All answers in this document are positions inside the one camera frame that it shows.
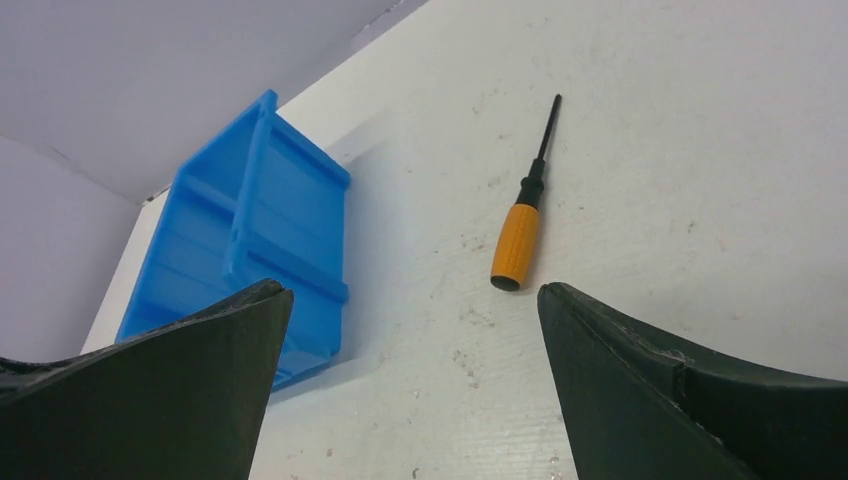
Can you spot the blue plastic bin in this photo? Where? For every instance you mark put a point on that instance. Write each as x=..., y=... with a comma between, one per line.
x=259, y=201

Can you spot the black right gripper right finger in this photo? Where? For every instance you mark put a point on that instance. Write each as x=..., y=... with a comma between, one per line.
x=641, y=403

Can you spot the yellow handled screwdriver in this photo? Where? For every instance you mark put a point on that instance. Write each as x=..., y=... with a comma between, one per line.
x=517, y=240

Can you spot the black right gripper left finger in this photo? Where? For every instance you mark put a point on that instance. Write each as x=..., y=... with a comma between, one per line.
x=183, y=401

